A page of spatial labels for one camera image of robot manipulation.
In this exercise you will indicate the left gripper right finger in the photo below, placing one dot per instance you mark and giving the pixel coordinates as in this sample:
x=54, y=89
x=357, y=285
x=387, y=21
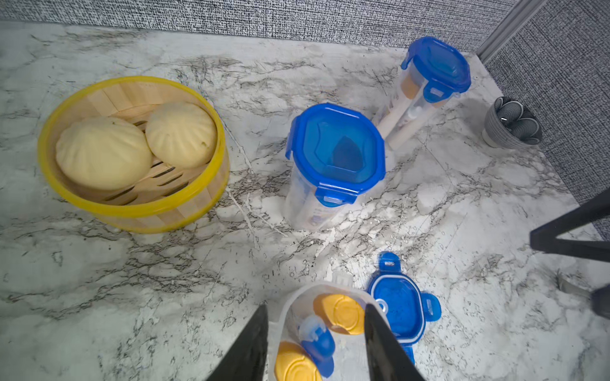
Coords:
x=386, y=358

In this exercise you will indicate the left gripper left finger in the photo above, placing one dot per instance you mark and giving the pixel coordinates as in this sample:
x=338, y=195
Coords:
x=246, y=358

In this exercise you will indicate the orange cap bottle front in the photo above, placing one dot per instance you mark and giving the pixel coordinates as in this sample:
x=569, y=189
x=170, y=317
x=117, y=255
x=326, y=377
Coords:
x=341, y=313

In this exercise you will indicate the left steamed bun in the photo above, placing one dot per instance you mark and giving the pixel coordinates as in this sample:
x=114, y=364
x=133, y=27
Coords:
x=103, y=153

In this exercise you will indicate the orange cap bottle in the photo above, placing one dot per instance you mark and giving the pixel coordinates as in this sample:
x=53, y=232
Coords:
x=341, y=313
x=294, y=364

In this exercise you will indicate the clear container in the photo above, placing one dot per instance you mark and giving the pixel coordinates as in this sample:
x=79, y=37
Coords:
x=329, y=190
x=406, y=110
x=287, y=312

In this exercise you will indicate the clear container back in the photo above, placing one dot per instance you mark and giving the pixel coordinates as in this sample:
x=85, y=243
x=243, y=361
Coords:
x=406, y=110

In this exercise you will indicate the right steamed bun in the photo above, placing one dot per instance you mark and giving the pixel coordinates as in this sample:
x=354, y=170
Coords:
x=182, y=135

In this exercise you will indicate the blue toothbrush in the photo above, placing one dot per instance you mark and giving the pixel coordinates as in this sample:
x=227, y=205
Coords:
x=317, y=340

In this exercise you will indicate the yellow bamboo steamer basket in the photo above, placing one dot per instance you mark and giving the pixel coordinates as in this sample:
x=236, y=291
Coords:
x=166, y=198

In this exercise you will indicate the blue lid back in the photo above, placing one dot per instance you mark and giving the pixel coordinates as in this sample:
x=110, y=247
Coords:
x=442, y=65

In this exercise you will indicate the dark blue bowl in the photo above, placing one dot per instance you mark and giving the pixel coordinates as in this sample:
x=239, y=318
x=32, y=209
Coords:
x=511, y=125

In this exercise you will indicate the blue lid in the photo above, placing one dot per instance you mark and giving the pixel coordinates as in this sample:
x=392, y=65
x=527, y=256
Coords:
x=336, y=150
x=442, y=65
x=407, y=309

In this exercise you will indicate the clear container front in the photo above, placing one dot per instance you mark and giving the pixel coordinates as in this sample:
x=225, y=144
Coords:
x=287, y=312

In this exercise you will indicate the steamed bun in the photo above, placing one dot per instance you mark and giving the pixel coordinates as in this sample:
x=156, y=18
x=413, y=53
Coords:
x=103, y=153
x=182, y=135

